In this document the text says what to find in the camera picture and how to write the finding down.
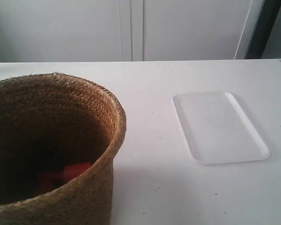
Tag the brown woven wicker basket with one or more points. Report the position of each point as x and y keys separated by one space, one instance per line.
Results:
x=49 y=121

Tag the red plastic blocks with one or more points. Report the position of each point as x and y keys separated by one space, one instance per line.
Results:
x=72 y=171

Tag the white rectangular plastic tray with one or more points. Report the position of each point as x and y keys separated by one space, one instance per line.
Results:
x=217 y=130

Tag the red square block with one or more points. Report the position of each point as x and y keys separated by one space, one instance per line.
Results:
x=49 y=181

